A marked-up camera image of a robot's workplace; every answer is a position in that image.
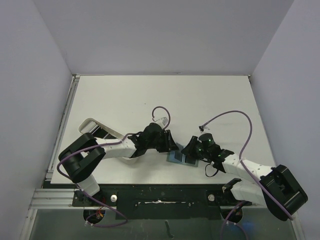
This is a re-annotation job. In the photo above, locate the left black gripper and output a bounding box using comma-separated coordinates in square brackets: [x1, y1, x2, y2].
[146, 129, 179, 153]

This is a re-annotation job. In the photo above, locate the black credit card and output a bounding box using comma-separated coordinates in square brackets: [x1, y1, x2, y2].
[184, 156, 198, 167]
[173, 151, 183, 164]

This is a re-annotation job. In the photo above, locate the green card holder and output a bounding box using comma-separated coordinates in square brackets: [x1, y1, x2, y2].
[166, 144, 199, 168]

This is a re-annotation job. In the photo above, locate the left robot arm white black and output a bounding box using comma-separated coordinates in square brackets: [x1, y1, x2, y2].
[56, 122, 179, 206]

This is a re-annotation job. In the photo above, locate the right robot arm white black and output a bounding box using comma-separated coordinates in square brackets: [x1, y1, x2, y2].
[181, 133, 308, 221]

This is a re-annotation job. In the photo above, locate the black card stack in tray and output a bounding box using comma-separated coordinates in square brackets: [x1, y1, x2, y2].
[101, 130, 116, 139]

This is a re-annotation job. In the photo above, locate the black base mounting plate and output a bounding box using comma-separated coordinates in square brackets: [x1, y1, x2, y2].
[72, 184, 239, 220]

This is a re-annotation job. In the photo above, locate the white oblong tray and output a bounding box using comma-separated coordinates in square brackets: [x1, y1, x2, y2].
[78, 118, 139, 165]

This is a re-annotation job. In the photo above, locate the black looped wire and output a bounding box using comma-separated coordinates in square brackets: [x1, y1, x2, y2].
[204, 163, 221, 178]

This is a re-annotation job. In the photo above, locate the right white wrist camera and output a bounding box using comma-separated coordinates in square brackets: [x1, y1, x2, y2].
[198, 125, 210, 133]

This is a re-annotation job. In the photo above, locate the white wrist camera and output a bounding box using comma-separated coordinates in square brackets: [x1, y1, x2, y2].
[198, 125, 210, 133]
[152, 117, 169, 129]

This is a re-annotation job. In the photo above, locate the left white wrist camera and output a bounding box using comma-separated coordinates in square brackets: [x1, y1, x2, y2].
[152, 117, 169, 129]

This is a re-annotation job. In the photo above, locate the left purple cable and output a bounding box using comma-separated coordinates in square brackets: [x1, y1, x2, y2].
[56, 106, 171, 228]

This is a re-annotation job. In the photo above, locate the aluminium left side rail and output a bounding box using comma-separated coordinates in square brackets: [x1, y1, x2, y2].
[44, 74, 81, 181]

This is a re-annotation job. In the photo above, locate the aluminium rail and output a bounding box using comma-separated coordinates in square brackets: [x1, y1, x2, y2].
[44, 74, 81, 181]
[29, 188, 74, 210]

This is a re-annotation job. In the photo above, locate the aluminium front rail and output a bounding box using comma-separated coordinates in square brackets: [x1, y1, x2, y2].
[29, 188, 74, 210]

